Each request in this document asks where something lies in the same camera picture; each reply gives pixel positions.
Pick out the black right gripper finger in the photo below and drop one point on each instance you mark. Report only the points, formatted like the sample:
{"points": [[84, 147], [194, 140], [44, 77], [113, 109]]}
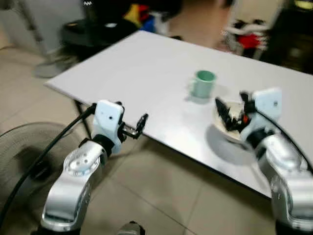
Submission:
{"points": [[245, 98], [224, 111]]}

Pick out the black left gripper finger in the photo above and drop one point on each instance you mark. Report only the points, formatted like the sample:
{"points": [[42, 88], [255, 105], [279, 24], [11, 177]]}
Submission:
{"points": [[142, 125], [118, 104]]}

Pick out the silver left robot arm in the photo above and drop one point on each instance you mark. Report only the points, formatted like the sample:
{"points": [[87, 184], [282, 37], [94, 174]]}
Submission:
{"points": [[73, 181]]}

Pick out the green ceramic mug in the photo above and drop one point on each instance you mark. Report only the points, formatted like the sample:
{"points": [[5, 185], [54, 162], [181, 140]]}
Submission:
{"points": [[203, 87]]}

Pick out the black table leg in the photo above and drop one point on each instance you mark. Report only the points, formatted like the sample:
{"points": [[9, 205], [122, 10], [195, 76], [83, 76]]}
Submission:
{"points": [[82, 118]]}

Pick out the red cloth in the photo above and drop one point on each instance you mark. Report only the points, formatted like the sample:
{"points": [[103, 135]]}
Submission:
{"points": [[248, 40]]}

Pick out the white clothes rack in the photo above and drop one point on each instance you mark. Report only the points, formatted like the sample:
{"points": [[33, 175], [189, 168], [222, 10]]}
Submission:
{"points": [[232, 29]]}

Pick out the black round side table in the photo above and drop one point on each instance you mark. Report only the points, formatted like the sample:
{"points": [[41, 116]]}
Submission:
{"points": [[93, 34]]}

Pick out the grey pole stand with base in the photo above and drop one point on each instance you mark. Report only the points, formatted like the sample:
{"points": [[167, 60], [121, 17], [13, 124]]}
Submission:
{"points": [[51, 68]]}

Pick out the black shelf unit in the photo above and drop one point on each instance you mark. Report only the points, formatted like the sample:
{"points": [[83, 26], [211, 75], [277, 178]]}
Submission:
{"points": [[293, 34]]}

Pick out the blue bag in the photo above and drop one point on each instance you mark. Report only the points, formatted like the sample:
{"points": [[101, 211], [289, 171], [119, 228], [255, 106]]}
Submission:
{"points": [[154, 24]]}

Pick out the yellow cloth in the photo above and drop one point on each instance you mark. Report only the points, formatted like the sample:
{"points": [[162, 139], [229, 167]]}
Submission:
{"points": [[133, 17]]}

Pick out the grey robot leg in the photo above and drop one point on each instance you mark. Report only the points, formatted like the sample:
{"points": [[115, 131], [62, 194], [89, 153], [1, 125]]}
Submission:
{"points": [[131, 229]]}

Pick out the black cabinet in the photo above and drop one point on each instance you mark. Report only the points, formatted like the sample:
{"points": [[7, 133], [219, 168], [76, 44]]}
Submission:
{"points": [[146, 7]]}

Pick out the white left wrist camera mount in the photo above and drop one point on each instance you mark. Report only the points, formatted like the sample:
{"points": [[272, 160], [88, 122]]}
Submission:
{"points": [[106, 120]]}

